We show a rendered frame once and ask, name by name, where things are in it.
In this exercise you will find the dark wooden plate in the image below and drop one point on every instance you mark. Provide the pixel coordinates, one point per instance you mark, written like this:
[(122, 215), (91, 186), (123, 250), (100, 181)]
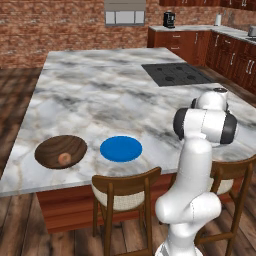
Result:
[(56, 150)]

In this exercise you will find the black hob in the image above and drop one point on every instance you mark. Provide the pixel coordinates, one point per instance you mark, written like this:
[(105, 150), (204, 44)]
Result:
[(176, 74)]

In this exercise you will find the dark wooden base cupboards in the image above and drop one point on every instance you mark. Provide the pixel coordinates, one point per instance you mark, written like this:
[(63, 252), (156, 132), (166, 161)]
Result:
[(213, 50)]

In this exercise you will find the white paper towel roll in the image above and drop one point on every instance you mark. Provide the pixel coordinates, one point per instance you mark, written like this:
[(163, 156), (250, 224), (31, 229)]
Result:
[(218, 19)]

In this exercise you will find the wooden chair with cream seat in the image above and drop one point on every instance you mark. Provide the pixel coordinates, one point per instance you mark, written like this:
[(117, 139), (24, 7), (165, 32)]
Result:
[(123, 200), (230, 186)]

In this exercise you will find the brown onion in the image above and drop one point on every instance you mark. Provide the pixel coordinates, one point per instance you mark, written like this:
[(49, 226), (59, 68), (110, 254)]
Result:
[(64, 159)]

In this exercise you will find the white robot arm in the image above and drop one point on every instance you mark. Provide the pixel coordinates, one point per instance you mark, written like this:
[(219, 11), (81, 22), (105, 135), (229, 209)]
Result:
[(196, 173)]

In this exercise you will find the grey toaster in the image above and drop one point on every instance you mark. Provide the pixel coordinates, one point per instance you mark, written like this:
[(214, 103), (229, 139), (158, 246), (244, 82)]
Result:
[(252, 31)]

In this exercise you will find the dark wooden wall cupboards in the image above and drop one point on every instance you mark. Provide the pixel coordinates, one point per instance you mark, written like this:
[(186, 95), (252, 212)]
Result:
[(206, 3)]

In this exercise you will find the blue plate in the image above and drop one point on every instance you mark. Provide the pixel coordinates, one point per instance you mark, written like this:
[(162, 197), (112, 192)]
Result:
[(121, 148)]

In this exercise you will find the black coffee machine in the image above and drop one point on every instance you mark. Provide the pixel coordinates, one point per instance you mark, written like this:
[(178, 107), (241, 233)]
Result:
[(169, 19)]

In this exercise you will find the wooden kitchen island base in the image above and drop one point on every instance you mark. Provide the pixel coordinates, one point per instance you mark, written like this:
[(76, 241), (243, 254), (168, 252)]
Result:
[(66, 210)]

